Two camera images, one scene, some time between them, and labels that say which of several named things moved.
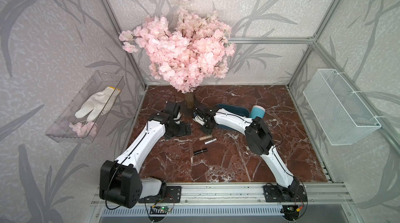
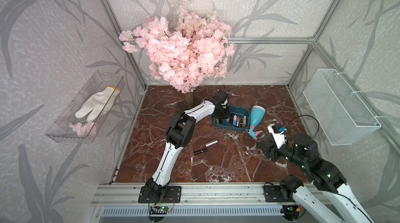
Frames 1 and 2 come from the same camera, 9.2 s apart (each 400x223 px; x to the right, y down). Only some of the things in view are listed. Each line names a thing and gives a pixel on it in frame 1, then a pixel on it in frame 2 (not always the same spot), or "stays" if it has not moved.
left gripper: (182, 132) to (227, 115)
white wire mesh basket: (343, 115) stays
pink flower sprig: (88, 127) stays
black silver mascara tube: (204, 149) stays
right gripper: (205, 131) to (270, 148)
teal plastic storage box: (238, 110) stays
